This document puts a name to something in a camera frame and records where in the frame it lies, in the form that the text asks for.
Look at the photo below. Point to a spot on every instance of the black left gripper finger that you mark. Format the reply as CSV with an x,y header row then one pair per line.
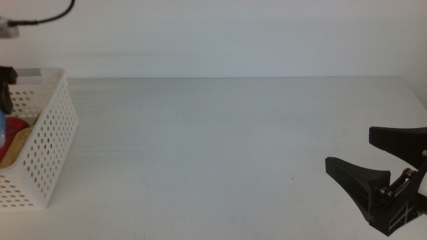
x,y
6,90

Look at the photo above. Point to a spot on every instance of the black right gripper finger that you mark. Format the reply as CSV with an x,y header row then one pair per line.
x,y
360,183
400,141

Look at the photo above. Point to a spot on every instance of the red cola can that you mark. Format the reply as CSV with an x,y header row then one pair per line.
x,y
15,125

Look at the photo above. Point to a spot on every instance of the clear water bottle blue cap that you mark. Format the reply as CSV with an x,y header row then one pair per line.
x,y
2,128

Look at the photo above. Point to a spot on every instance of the yellow juice bottle white cap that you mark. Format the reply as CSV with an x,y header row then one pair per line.
x,y
16,146

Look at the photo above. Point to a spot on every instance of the white perforated plastic basket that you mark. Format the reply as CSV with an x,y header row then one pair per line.
x,y
53,133

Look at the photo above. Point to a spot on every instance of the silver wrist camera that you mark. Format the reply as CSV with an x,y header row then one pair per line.
x,y
7,30

